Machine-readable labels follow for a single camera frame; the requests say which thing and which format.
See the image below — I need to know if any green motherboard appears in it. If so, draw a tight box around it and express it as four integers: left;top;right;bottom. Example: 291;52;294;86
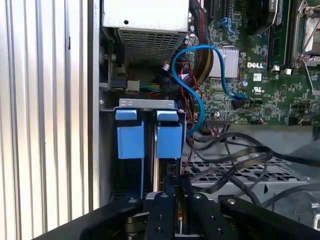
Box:
186;0;320;128

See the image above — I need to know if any white wire connector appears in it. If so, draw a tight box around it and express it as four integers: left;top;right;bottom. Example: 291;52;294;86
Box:
126;79;141;93

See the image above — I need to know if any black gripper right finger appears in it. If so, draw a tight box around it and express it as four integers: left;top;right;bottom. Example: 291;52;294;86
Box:
181;173;320;240

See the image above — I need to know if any black RAM slot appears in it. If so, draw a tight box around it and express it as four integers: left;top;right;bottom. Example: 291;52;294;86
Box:
267;0;293;72

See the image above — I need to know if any hard disk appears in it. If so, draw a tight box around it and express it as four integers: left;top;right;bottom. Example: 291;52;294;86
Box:
152;109;186;193
114;108;146;201

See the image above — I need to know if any metal disk bay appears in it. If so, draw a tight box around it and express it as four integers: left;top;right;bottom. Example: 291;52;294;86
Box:
99;98;188;201

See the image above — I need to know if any braided power wire bundle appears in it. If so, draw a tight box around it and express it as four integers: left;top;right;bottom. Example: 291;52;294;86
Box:
193;0;217;81

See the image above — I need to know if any thin metal locking lever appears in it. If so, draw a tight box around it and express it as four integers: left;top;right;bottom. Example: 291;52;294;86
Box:
298;53;320;98

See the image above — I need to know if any silver chipset heat sink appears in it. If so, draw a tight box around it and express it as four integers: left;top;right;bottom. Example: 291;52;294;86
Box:
209;45;240;79

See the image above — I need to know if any CPU socket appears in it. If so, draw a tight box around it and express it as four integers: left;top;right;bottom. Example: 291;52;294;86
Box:
291;0;320;67

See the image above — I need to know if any grey open PC case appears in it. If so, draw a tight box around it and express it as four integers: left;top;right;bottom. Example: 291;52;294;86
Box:
87;0;320;240

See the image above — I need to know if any silver power supply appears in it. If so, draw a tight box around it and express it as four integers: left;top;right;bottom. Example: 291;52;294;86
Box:
101;0;191;63

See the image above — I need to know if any blue wire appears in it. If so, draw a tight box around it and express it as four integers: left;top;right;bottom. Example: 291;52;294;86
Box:
171;43;248;137

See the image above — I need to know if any black disk wire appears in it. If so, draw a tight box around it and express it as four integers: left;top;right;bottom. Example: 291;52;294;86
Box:
174;132;275;236

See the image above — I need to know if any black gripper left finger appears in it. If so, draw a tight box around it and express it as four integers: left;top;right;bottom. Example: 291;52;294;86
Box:
32;174;176;240

